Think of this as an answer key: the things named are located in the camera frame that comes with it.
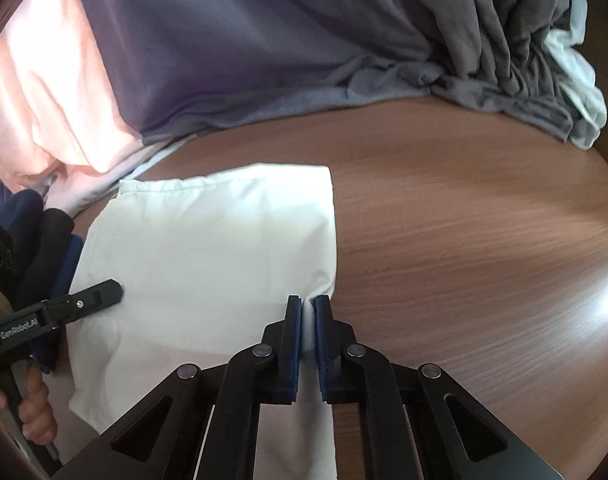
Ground white pants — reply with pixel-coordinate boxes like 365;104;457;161
65;161;340;480

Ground person's left hand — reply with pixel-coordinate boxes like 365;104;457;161
0;365;58;445

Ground dark navy folded clothes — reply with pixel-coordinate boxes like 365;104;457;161
0;188;85;373

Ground pink hanging garment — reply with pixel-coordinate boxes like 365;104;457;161
0;0;157;216

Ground grey hanging garment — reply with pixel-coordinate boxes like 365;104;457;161
82;0;574;144

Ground white hanging garment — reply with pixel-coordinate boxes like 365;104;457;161
544;0;607;151

